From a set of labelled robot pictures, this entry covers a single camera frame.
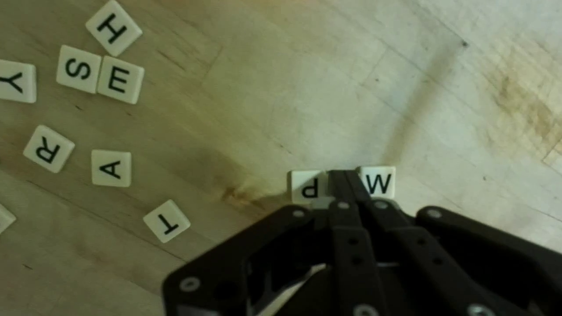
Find cream tile letter R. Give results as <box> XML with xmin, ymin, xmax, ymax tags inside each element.
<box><xmin>21</xmin><ymin>123</ymin><xmax>77</xmax><ymax>175</ymax></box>

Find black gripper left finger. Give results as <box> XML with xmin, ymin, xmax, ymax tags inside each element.
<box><xmin>161</xmin><ymin>168</ymin><xmax>391</xmax><ymax>316</ymax></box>

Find cream tile letter E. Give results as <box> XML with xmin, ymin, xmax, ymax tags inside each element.
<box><xmin>94</xmin><ymin>54</ymin><xmax>145</xmax><ymax>105</ymax></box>

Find cream tile letter T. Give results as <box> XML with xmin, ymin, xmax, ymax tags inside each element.
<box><xmin>142</xmin><ymin>198</ymin><xmax>193</xmax><ymax>246</ymax></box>

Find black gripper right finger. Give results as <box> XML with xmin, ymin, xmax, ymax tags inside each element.
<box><xmin>349</xmin><ymin>168</ymin><xmax>562</xmax><ymax>316</ymax></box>

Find cream tile letter W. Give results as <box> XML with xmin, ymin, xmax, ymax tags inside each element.
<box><xmin>356</xmin><ymin>165</ymin><xmax>398</xmax><ymax>202</ymax></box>

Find cream tile letter A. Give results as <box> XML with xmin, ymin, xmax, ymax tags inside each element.
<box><xmin>89</xmin><ymin>149</ymin><xmax>133</xmax><ymax>189</ymax></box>

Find cream tile letter H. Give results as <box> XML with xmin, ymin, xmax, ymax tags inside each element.
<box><xmin>84</xmin><ymin>0</ymin><xmax>144</xmax><ymax>58</ymax></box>

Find cream letter tile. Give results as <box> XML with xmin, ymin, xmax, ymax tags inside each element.
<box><xmin>0</xmin><ymin>202</ymin><xmax>17</xmax><ymax>235</ymax></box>

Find cream tile letter Y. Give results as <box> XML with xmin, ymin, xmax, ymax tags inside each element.
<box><xmin>0</xmin><ymin>58</ymin><xmax>38</xmax><ymax>105</ymax></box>

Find cream tile letter P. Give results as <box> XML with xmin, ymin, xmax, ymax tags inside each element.
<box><xmin>288</xmin><ymin>168</ymin><xmax>324</xmax><ymax>205</ymax></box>

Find cream tile letter S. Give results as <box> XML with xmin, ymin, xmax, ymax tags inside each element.
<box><xmin>54</xmin><ymin>44</ymin><xmax>103</xmax><ymax>95</ymax></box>

